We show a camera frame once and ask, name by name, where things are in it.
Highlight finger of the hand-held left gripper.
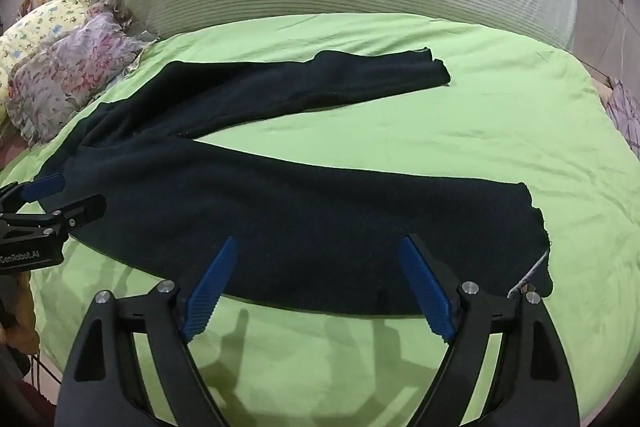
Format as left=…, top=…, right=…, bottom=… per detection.
left=0, top=173, right=67, bottom=214
left=49, top=194, right=107, bottom=239

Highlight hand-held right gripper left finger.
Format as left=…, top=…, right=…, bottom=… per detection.
left=54, top=235, right=239, bottom=427

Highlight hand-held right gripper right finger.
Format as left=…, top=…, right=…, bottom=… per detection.
left=398, top=234, right=581, bottom=427

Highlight black pants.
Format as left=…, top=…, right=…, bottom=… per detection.
left=42, top=48, right=555, bottom=319

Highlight pink floral pillow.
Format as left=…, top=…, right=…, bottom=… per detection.
left=6, top=0, right=159, bottom=150

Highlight green bed sheet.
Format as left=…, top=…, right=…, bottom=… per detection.
left=0, top=13, right=640, bottom=427

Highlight yellow floral pillow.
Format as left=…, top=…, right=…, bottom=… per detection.
left=0, top=0, right=94, bottom=108

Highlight pale floral cloth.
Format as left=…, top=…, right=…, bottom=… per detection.
left=602, top=76, right=640, bottom=160

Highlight white cable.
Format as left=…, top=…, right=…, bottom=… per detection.
left=620, top=1, right=630, bottom=58

